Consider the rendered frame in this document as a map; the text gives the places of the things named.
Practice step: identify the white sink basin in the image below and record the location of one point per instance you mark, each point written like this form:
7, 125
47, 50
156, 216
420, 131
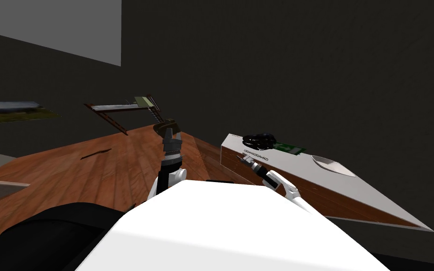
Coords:
332, 165

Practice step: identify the landscape picture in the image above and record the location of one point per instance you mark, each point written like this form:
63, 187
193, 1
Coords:
10, 111

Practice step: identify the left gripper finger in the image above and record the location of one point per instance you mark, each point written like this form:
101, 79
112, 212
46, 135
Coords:
169, 134

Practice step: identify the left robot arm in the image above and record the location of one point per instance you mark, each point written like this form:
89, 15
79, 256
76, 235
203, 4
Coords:
166, 180

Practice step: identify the brown cabinet with white top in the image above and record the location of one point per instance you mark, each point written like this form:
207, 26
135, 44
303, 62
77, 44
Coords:
352, 188

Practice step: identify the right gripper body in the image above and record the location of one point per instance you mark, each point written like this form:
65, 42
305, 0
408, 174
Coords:
253, 164

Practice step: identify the black rounded object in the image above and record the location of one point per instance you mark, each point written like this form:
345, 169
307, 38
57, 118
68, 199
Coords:
259, 141

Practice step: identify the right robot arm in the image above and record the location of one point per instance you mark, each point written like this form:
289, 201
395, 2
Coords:
285, 187

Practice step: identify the green flat object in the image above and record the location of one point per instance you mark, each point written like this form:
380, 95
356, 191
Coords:
290, 148

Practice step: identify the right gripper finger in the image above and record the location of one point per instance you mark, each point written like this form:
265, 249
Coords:
245, 160

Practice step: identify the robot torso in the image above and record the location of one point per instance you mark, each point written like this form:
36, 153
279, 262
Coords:
220, 233

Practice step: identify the brown wooden table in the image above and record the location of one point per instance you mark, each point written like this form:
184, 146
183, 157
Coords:
116, 108

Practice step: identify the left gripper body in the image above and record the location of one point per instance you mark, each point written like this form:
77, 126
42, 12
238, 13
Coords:
172, 145

